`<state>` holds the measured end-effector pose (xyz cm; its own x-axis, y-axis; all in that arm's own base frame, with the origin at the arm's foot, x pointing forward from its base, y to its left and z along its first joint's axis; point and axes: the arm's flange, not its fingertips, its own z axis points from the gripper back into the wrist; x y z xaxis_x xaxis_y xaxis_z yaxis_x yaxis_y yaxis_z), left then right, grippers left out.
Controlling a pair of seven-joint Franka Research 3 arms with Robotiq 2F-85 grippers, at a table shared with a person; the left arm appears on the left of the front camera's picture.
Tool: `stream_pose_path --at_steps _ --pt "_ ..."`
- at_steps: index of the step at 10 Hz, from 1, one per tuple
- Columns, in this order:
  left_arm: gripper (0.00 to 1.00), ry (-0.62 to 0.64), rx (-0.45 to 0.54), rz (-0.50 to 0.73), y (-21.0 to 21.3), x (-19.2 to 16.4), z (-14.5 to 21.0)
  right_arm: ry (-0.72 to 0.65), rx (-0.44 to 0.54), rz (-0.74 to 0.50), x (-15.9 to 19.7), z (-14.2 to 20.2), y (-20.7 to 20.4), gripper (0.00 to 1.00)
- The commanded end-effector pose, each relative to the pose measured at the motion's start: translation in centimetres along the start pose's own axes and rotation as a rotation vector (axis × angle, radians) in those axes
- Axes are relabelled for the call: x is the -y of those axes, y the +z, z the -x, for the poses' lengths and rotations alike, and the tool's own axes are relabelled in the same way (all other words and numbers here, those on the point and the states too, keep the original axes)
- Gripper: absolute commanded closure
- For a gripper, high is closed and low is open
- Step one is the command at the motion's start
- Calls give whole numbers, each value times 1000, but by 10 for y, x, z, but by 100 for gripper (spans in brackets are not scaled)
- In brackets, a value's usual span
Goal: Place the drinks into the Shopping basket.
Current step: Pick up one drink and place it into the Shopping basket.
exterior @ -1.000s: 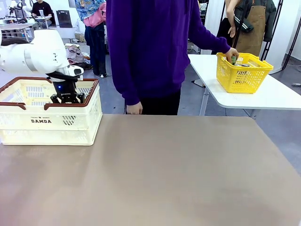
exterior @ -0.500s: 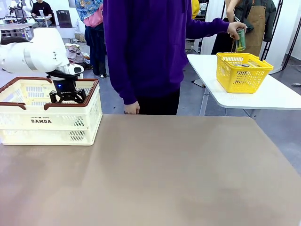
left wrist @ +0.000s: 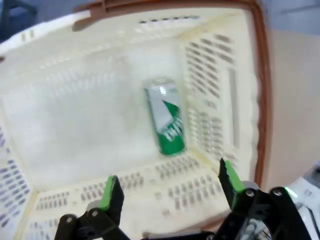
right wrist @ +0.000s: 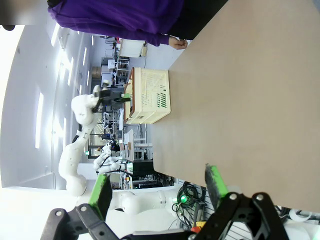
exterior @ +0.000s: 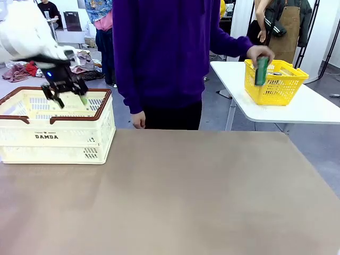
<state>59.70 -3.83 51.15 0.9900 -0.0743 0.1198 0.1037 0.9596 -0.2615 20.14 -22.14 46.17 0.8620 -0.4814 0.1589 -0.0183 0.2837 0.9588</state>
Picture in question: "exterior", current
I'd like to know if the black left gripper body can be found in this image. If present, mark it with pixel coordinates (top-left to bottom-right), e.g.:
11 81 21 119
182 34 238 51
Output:
42 62 88 94

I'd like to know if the green drink carton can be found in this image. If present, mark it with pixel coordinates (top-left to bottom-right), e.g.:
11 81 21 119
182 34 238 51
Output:
254 56 270 87

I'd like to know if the person's left forearm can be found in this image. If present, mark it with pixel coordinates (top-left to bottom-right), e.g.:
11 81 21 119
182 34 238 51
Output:
212 26 256 58

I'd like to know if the person's right forearm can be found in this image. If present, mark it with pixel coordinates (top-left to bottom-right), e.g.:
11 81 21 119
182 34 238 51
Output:
118 84 146 115

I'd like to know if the yellow plastic basket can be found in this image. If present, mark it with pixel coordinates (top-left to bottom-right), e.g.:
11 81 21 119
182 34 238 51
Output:
244 58 310 106

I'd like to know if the person's right hand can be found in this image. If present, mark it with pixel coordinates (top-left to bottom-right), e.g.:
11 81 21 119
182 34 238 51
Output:
132 110 147 130

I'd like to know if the person's left hand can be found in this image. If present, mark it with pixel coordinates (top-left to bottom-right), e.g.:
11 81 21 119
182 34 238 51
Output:
248 45 276 67

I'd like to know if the pile of mixed clothes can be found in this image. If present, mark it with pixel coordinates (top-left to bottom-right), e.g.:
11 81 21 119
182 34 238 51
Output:
2 49 106 83

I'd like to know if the seated person in black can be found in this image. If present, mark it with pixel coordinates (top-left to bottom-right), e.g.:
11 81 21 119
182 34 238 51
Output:
37 0 61 30

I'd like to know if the mannequin in floral shirt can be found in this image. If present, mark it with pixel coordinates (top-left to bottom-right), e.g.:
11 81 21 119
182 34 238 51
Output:
84 0 115 86

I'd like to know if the person in purple hoodie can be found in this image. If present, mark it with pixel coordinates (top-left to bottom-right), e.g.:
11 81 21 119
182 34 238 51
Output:
111 0 256 131

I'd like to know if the white partition panel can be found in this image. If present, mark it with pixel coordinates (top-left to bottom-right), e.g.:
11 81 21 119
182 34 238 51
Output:
229 0 257 62

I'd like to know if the black hanging garment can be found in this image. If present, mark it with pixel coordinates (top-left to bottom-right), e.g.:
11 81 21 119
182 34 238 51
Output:
240 20 264 62

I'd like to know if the white side table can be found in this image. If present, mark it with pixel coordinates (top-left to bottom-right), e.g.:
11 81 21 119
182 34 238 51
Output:
209 61 340 131

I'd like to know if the mannequin with brown apron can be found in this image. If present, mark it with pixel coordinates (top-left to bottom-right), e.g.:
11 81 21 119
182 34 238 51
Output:
256 0 313 64

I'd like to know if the black tripod stand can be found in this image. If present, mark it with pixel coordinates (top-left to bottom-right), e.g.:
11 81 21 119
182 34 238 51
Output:
293 0 340 80

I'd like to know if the cream basket with brown handles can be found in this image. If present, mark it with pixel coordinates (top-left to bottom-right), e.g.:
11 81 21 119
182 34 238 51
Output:
0 87 117 165

